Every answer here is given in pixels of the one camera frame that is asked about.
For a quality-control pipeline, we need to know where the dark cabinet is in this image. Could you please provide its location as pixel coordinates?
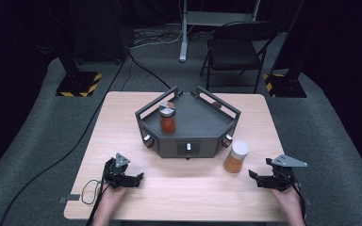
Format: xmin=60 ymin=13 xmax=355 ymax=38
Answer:
xmin=74 ymin=0 xmax=130 ymax=65

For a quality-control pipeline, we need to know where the dark grey corner rack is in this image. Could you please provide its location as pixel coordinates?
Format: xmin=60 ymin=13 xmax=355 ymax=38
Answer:
xmin=134 ymin=85 xmax=242 ymax=160

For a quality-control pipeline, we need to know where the grey tape strip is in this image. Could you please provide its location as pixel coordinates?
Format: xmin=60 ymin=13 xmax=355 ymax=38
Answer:
xmin=58 ymin=194 xmax=81 ymax=203

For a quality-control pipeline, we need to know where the person's left hand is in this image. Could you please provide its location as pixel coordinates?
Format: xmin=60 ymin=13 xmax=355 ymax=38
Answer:
xmin=101 ymin=186 xmax=130 ymax=209

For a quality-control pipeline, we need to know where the thin looped wire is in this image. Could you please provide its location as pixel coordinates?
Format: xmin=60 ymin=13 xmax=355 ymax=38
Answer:
xmin=80 ymin=179 xmax=104 ymax=206

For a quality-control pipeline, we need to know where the red spice jar grey lid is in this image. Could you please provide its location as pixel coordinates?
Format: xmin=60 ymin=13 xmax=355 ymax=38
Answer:
xmin=158 ymin=102 xmax=177 ymax=135

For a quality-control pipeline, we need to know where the black folding chair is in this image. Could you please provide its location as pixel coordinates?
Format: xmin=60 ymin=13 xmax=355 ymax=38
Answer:
xmin=200 ymin=21 xmax=279 ymax=94

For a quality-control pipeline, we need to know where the orange spice jar white lid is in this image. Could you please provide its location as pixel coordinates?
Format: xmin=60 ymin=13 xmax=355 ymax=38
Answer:
xmin=222 ymin=140 xmax=250 ymax=174

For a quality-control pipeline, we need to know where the long black floor cable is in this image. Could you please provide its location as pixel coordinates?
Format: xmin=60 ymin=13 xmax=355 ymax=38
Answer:
xmin=0 ymin=50 xmax=173 ymax=226

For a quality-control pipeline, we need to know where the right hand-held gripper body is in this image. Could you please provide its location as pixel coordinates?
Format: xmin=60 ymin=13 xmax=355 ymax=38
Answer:
xmin=255 ymin=153 xmax=308 ymax=192

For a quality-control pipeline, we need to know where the person's right hand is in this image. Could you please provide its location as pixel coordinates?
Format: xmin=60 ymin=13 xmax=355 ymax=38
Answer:
xmin=270 ymin=186 xmax=300 ymax=210

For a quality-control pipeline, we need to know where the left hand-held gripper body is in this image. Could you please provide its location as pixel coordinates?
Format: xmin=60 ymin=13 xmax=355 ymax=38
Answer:
xmin=106 ymin=153 xmax=140 ymax=190

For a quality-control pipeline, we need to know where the white metal desk stand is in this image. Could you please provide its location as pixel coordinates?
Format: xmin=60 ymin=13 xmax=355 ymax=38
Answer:
xmin=165 ymin=0 xmax=262 ymax=63

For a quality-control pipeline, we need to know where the black stand with striped base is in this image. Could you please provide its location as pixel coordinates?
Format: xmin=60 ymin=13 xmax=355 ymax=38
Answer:
xmin=262 ymin=0 xmax=316 ymax=99
xmin=43 ymin=0 xmax=103 ymax=98

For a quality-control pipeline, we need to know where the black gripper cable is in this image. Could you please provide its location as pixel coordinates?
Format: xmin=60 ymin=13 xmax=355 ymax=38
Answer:
xmin=85 ymin=177 xmax=107 ymax=226
xmin=290 ymin=180 xmax=308 ymax=222

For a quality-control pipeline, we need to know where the bundle of white cables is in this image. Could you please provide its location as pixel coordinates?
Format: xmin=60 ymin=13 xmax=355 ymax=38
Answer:
xmin=131 ymin=27 xmax=189 ymax=50

